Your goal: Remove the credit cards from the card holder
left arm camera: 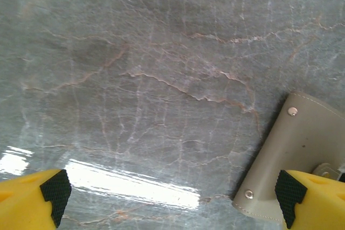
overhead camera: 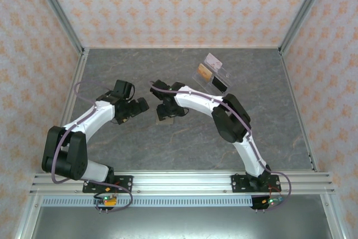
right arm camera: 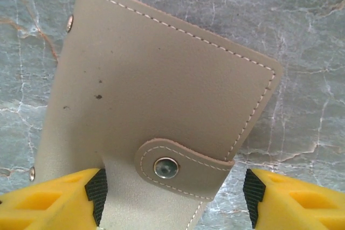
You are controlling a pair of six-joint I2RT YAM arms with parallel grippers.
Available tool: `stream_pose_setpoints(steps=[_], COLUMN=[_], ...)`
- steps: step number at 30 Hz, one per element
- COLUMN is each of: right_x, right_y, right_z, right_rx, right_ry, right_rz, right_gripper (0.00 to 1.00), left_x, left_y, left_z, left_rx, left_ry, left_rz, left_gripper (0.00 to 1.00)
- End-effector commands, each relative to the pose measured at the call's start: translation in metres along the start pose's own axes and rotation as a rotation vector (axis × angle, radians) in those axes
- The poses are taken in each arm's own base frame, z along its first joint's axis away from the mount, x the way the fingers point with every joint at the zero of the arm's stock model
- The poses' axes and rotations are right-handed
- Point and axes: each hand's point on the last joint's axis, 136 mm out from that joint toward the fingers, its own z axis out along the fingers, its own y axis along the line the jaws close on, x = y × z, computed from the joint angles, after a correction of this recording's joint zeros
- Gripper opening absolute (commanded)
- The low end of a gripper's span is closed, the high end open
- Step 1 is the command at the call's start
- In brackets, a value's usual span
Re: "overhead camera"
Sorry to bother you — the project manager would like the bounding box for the grey metal panel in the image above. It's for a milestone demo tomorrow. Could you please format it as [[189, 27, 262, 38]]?
[[29, 207, 332, 239]]

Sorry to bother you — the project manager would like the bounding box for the aluminium frame leg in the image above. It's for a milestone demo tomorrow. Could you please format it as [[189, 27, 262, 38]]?
[[12, 194, 44, 239], [320, 194, 349, 239]]

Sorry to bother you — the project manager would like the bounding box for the aluminium side rail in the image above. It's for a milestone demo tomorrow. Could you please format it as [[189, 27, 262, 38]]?
[[59, 48, 90, 128], [279, 48, 321, 173]]

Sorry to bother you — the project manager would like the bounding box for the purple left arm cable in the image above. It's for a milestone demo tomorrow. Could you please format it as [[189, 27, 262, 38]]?
[[51, 79, 134, 212]]

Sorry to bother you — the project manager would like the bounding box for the orange card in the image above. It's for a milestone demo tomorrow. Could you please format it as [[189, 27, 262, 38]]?
[[196, 64, 214, 82]]

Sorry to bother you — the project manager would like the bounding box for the pale pink card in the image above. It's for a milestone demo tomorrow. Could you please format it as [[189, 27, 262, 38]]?
[[204, 52, 224, 72]]

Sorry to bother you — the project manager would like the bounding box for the black card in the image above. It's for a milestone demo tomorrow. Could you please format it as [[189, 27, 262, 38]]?
[[211, 76, 228, 93]]

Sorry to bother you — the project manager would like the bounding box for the aluminium mounting rail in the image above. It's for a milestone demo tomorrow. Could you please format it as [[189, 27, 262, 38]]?
[[29, 170, 336, 195]]

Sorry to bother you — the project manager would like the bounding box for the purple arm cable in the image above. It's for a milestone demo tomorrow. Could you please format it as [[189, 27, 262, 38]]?
[[51, 79, 134, 212], [148, 81, 293, 212]]

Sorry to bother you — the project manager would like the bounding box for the grey slotted cable duct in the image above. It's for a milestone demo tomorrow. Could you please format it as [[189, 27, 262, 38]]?
[[41, 195, 327, 208]]

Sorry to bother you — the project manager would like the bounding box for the aluminium frame post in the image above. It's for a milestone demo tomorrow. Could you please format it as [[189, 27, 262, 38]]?
[[29, 0, 86, 55], [278, 0, 335, 55]]

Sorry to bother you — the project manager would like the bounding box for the clear acrylic card stand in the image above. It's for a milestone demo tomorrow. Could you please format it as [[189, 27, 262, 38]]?
[[191, 62, 234, 101]]

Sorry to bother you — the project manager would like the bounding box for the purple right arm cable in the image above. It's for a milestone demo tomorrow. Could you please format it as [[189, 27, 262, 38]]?
[[148, 81, 293, 212]]

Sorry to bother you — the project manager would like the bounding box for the beige leather card holder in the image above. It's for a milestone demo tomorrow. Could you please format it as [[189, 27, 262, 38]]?
[[154, 113, 175, 126]]

